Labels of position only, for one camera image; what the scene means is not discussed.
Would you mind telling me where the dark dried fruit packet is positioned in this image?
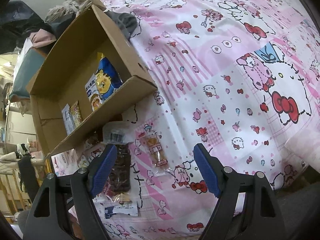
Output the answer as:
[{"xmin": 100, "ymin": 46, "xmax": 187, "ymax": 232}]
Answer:
[{"xmin": 103, "ymin": 144, "xmax": 131, "ymax": 197}]

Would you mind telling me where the white rice cake packet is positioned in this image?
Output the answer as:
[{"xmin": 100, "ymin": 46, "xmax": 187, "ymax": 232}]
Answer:
[{"xmin": 85, "ymin": 74, "xmax": 103, "ymax": 111}]

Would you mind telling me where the white blue bottom packet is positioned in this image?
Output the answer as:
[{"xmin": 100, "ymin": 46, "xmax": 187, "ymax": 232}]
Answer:
[{"xmin": 104, "ymin": 202, "xmax": 138, "ymax": 219}]

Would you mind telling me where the white blue flat packet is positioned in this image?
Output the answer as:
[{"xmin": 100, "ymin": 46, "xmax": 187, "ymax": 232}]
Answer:
[{"xmin": 62, "ymin": 104, "xmax": 75, "ymax": 135}]

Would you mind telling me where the pink yellow snack packet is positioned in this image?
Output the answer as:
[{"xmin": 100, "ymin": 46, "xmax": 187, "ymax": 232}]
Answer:
[{"xmin": 70, "ymin": 101, "xmax": 82, "ymax": 128}]

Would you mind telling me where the clear brown snack packet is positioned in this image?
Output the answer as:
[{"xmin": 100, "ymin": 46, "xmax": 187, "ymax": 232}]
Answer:
[{"xmin": 140, "ymin": 131, "xmax": 170, "ymax": 177}]

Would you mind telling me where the blue yellow chip bag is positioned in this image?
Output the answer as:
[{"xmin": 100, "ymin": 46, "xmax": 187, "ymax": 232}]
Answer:
[{"xmin": 95, "ymin": 53, "xmax": 123, "ymax": 101}]

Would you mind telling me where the brown cardboard box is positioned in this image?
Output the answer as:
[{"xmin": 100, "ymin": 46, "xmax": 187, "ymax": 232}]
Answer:
[{"xmin": 27, "ymin": 0, "xmax": 157, "ymax": 155}]

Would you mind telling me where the pink cartoon bed sheet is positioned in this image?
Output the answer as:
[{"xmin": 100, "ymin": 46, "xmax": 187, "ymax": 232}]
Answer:
[{"xmin": 94, "ymin": 0, "xmax": 319, "ymax": 239}]

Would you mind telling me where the pink cloth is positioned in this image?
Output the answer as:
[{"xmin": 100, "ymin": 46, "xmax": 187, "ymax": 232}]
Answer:
[{"xmin": 29, "ymin": 29, "xmax": 57, "ymax": 48}]

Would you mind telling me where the black bag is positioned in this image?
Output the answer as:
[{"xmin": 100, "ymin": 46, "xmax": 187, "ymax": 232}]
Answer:
[{"xmin": 1, "ymin": 1, "xmax": 75, "ymax": 54}]

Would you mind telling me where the dark green cloth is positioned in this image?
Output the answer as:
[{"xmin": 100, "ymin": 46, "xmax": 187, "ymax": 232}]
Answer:
[{"xmin": 105, "ymin": 10, "xmax": 138, "ymax": 40}]

